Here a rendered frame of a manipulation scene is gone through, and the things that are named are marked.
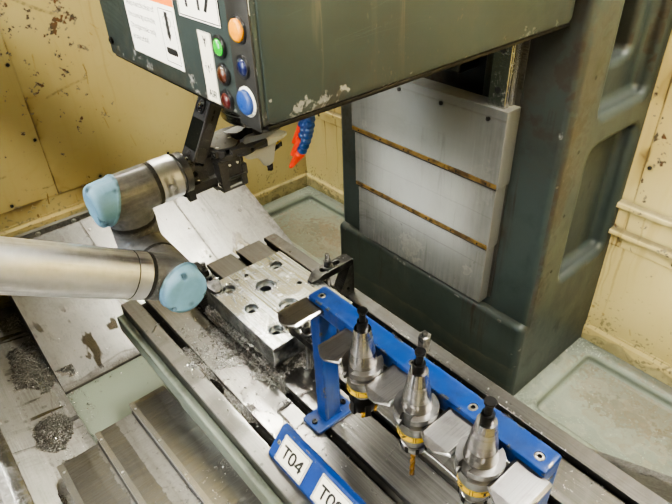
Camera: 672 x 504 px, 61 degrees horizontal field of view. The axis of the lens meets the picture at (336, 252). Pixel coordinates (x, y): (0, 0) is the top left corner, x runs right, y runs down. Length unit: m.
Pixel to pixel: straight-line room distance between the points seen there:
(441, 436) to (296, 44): 0.53
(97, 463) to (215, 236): 0.91
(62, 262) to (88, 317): 1.10
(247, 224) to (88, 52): 0.76
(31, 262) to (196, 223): 1.35
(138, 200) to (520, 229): 0.83
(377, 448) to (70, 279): 0.66
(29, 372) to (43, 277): 1.09
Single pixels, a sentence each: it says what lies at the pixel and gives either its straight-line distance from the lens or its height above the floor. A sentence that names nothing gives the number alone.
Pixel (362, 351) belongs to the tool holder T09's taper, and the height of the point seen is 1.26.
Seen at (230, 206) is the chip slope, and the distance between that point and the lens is 2.18.
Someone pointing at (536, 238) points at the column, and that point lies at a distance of 1.35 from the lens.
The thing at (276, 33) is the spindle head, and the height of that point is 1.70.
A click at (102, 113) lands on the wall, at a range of 2.05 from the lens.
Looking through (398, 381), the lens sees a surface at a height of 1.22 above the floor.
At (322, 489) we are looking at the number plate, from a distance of 1.08.
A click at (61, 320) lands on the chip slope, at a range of 1.93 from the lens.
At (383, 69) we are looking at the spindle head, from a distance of 0.78.
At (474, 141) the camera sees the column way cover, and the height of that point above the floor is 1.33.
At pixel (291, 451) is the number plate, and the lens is 1.13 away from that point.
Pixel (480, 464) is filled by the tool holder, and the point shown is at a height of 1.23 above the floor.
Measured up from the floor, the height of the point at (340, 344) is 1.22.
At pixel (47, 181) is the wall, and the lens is 2.06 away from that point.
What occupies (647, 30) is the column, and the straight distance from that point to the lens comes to 1.48.
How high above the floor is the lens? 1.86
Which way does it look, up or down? 35 degrees down
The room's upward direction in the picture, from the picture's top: 2 degrees counter-clockwise
